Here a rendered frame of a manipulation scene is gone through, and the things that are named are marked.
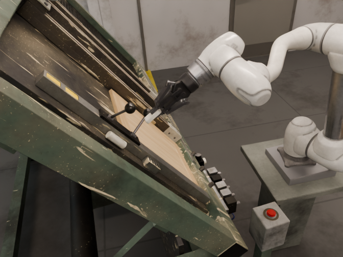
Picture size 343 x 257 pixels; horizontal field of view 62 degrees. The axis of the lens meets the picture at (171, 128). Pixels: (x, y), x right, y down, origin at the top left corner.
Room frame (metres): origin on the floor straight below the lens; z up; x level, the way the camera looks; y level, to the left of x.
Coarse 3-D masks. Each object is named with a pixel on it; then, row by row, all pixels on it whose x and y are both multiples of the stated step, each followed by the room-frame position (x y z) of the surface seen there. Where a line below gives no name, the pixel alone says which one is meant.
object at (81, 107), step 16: (48, 80) 0.80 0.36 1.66; (64, 96) 0.81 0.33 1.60; (80, 96) 0.86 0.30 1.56; (80, 112) 0.81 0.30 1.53; (96, 112) 0.85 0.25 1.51; (112, 128) 0.84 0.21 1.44; (128, 144) 0.85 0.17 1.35; (160, 160) 0.90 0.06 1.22; (176, 176) 0.89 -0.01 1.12; (192, 192) 0.91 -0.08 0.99
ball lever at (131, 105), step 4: (128, 104) 0.83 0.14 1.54; (132, 104) 0.83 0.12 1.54; (128, 108) 0.81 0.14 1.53; (132, 108) 0.82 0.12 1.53; (120, 112) 0.84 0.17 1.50; (124, 112) 0.84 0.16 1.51; (128, 112) 0.81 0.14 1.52; (132, 112) 0.81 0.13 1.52; (108, 116) 0.85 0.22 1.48; (112, 116) 0.85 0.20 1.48; (112, 120) 0.85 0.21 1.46
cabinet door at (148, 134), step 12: (120, 108) 1.16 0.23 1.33; (120, 120) 1.02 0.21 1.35; (132, 120) 1.15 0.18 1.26; (144, 120) 1.30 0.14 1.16; (144, 132) 1.13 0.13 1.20; (156, 132) 1.29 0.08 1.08; (144, 144) 0.99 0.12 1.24; (156, 144) 1.11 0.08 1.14; (168, 144) 1.27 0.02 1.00; (168, 156) 1.10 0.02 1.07; (180, 156) 1.24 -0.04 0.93; (180, 168) 1.07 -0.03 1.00; (192, 180) 1.05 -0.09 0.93
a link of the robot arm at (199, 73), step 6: (198, 60) 0.96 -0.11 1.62; (192, 66) 0.95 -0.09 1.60; (198, 66) 0.94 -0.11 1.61; (204, 66) 0.93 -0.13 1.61; (192, 72) 0.93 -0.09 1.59; (198, 72) 0.92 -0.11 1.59; (204, 72) 0.92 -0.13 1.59; (192, 78) 0.93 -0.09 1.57; (198, 78) 0.92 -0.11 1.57; (204, 78) 0.92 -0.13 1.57; (210, 78) 0.93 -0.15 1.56; (198, 84) 0.93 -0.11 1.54; (204, 84) 0.93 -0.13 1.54
